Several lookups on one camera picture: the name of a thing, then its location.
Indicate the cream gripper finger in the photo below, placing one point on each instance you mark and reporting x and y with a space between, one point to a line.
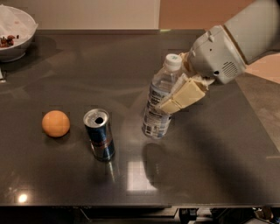
185 92
185 66

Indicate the clear plastic water bottle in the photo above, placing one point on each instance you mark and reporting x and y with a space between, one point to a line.
155 121

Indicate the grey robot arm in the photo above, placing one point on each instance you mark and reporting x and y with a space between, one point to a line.
255 31

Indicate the orange fruit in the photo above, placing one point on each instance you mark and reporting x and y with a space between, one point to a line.
55 123

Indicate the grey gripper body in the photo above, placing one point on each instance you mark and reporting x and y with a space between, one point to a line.
216 55

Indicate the white bowl with snacks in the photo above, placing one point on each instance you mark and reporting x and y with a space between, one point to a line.
17 29

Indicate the red bull can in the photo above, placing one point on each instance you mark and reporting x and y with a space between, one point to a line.
97 125

